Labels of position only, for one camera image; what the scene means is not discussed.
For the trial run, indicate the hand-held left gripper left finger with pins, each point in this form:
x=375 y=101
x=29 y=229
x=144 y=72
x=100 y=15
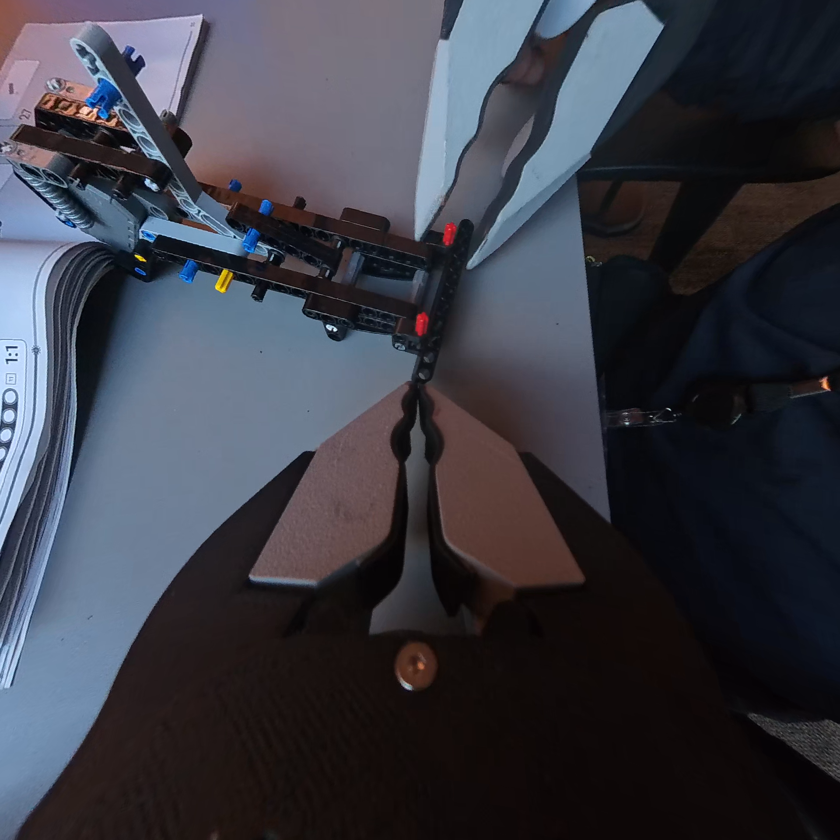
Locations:
x=334 y=505

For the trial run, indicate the lego instruction booklet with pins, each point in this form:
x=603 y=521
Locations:
x=26 y=459

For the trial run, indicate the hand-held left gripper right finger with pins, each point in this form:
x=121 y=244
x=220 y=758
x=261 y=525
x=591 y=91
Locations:
x=499 y=518

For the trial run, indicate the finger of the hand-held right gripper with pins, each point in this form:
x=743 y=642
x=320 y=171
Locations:
x=459 y=98
x=590 y=98

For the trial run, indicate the black chair frame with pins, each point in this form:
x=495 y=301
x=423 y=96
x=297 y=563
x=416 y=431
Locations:
x=695 y=216

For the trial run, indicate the black grey lego assembly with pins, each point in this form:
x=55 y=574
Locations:
x=367 y=305

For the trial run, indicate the dark blue backpack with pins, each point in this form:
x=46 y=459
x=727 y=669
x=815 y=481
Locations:
x=754 y=558

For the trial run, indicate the black badge reel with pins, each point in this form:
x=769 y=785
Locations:
x=718 y=400

